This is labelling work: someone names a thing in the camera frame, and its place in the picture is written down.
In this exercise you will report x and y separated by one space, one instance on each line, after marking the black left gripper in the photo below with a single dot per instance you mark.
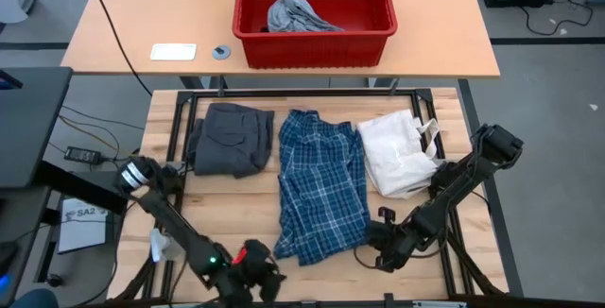
255 261

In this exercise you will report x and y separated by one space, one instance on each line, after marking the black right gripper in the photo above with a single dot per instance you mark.
390 234

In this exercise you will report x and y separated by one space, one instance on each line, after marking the blue plaid shirt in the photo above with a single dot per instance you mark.
321 190

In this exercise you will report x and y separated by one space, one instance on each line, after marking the dark grey shorts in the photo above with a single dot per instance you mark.
231 142

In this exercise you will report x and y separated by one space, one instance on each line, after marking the red plastic bin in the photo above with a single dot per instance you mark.
314 53

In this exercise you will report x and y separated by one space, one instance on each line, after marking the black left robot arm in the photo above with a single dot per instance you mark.
175 227

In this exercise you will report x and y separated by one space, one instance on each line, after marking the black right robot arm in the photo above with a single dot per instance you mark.
463 180

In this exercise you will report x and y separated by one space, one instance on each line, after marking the red tape tag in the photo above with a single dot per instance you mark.
240 255

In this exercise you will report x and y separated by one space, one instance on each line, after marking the black rig side beam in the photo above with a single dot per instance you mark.
502 232

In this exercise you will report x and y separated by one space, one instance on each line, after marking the white printed paper sheet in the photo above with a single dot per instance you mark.
82 232

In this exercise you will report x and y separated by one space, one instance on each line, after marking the black desk stand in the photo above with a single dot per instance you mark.
80 187

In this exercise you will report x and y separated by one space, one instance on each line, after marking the black caster wheel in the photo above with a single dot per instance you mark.
55 280

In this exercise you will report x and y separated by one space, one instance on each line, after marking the black power adapter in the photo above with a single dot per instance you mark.
82 155

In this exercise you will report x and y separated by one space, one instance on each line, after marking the person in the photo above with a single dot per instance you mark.
35 298

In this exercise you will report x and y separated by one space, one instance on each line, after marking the small round tape roll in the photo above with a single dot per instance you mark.
221 52

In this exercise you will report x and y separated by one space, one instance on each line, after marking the white rectangular pad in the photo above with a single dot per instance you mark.
172 52

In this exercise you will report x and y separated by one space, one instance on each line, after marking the light grey garment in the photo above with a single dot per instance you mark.
298 17

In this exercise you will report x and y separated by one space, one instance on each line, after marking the black desk top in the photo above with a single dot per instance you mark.
28 128

